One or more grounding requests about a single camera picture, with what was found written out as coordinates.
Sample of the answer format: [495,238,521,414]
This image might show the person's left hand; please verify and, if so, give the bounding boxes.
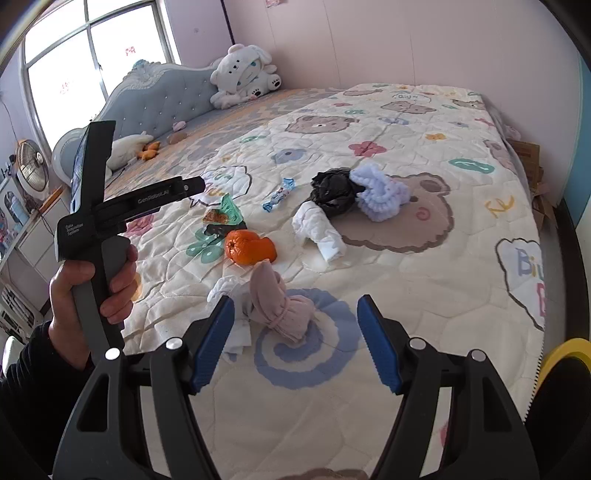
[47,244,139,370]

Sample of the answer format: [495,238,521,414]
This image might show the cartoon bear patterned quilt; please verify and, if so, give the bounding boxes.
[123,83,545,479]

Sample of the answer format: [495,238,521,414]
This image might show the black plastic bag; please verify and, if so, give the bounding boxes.
[308,168,366,218]

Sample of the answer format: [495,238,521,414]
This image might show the pink sock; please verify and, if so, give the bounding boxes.
[249,260,315,342]

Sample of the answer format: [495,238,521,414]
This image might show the blue tufted headboard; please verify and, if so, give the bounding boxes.
[51,59,223,186]

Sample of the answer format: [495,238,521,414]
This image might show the white bedside cabinet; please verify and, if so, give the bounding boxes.
[1,178,68,341]

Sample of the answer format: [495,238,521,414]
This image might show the cardboard box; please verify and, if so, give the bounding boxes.
[509,140,556,231]

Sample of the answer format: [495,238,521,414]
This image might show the orange small plush toy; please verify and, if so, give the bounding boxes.
[136,141,160,161]

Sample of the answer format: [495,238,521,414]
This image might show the white cloth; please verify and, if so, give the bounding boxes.
[291,201,346,263]

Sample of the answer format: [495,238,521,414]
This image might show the white dog plush toy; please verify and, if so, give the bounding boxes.
[211,44,283,110]

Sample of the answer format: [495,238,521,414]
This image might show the lavender fluffy sock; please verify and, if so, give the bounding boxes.
[349,163,411,222]

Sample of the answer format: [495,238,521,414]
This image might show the white goose plush toy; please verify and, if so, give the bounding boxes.
[106,134,154,171]

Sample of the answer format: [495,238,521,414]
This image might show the grey orange patterned bedsheet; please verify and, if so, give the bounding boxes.
[105,88,339,198]

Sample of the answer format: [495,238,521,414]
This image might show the yellow rimmed trash bin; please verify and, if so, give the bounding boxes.
[525,338,590,445]

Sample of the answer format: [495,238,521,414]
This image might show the small desk fan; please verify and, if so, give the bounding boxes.
[15,140,50,200]

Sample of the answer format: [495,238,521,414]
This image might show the dark left sleeve forearm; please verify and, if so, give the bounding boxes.
[1,323,94,479]

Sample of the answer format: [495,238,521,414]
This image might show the window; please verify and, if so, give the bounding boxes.
[21,0,176,150]

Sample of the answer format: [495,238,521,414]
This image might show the white tissue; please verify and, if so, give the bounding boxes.
[206,275,254,362]

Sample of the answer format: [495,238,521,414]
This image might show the green snack wrapper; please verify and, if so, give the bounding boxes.
[202,194,247,238]

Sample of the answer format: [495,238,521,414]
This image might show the blue white candy wrapper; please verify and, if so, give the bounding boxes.
[262,178,296,213]

